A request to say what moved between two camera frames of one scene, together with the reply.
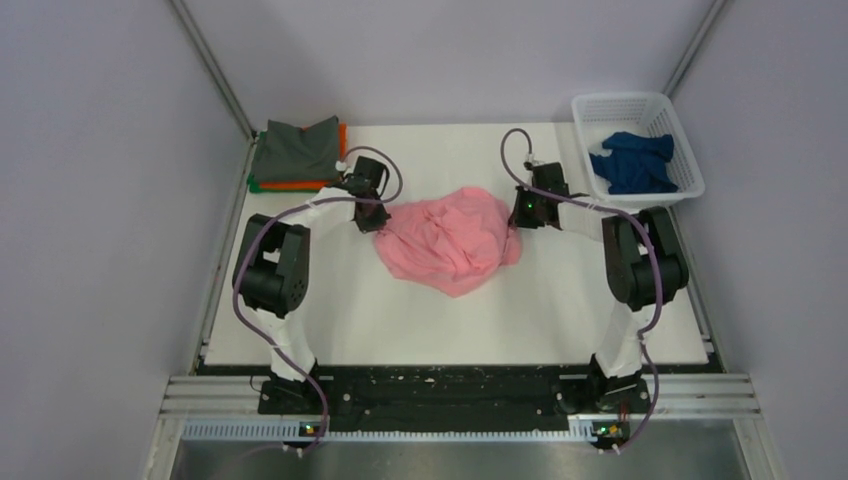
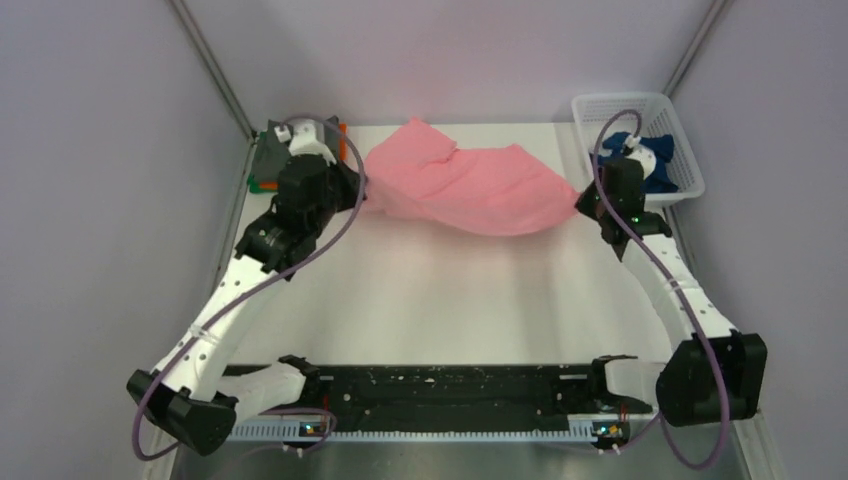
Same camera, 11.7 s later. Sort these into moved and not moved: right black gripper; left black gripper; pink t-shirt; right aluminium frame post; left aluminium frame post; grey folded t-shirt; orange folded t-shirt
Moved: right black gripper; left black gripper; pink t-shirt
Not moved: left aluminium frame post; grey folded t-shirt; orange folded t-shirt; right aluminium frame post
